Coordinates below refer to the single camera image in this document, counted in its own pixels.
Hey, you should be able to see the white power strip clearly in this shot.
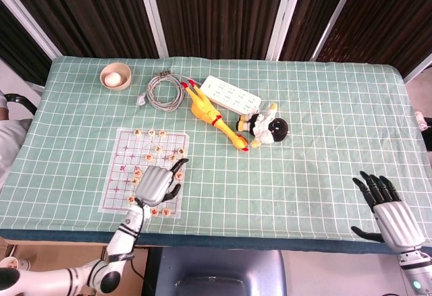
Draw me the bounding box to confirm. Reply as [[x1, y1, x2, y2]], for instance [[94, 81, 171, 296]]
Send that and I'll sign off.
[[198, 75, 263, 115]]

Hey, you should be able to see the black white plush doll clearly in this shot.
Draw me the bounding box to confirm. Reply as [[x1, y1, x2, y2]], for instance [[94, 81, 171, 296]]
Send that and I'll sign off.
[[235, 102, 290, 148]]

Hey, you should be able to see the grey robot torso base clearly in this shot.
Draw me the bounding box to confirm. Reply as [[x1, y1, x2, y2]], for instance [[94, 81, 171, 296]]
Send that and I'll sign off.
[[141, 247, 288, 296]]

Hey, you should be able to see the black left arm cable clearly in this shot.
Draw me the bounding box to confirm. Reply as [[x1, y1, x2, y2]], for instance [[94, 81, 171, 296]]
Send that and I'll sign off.
[[130, 198, 152, 282]]

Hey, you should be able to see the pale egg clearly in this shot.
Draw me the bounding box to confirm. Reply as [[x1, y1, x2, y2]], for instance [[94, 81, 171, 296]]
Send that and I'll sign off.
[[104, 72, 122, 87]]

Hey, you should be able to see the grey coiled power cable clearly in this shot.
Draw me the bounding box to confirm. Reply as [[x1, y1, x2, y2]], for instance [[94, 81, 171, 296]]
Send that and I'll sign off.
[[136, 69, 187, 112]]

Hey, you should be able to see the white garment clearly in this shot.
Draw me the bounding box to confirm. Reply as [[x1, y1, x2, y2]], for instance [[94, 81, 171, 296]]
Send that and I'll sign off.
[[0, 90, 34, 189]]

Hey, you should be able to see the dark brown slatted screen panel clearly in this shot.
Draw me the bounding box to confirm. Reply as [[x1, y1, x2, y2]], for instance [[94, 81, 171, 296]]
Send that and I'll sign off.
[[148, 0, 290, 61], [317, 0, 432, 76], [0, 1, 53, 88], [279, 0, 354, 61], [0, 0, 159, 59]]

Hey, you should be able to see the dark teal under cloth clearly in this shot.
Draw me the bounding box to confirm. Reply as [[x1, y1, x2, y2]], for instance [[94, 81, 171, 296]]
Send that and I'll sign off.
[[0, 229, 402, 255]]

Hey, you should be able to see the white paper cup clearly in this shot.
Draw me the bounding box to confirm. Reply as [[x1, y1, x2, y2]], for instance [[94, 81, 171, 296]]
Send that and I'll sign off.
[[0, 256, 20, 272]]

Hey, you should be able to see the small white pink object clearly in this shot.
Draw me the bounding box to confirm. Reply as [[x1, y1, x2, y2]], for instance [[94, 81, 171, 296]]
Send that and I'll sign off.
[[413, 110, 432, 132]]

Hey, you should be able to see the white screen frame post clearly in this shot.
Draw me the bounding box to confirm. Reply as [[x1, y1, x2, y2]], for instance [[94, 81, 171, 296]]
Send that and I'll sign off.
[[0, 0, 63, 61], [403, 56, 432, 85], [310, 0, 362, 61], [265, 0, 306, 61], [135, 0, 169, 59]]

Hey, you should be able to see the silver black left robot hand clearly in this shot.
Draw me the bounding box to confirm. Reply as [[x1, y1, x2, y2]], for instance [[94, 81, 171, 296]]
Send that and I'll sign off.
[[134, 157, 190, 208]]

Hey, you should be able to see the green checked tablecloth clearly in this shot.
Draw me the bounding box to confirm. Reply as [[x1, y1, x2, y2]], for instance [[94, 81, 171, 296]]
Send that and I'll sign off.
[[0, 55, 432, 245]]

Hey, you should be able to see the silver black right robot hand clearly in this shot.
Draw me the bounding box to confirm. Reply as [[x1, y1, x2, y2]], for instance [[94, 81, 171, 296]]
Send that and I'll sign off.
[[350, 170, 426, 254]]

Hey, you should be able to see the translucent xiangqi board sheet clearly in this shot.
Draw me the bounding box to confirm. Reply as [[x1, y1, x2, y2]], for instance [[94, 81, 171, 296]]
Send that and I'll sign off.
[[97, 127, 190, 219]]

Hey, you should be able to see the beige bowl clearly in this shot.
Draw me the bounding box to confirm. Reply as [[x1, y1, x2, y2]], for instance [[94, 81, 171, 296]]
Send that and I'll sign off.
[[100, 63, 132, 91]]

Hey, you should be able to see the yellow rubber chicken toy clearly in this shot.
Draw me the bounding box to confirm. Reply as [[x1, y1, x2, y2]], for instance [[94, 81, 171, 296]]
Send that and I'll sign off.
[[180, 79, 251, 152]]

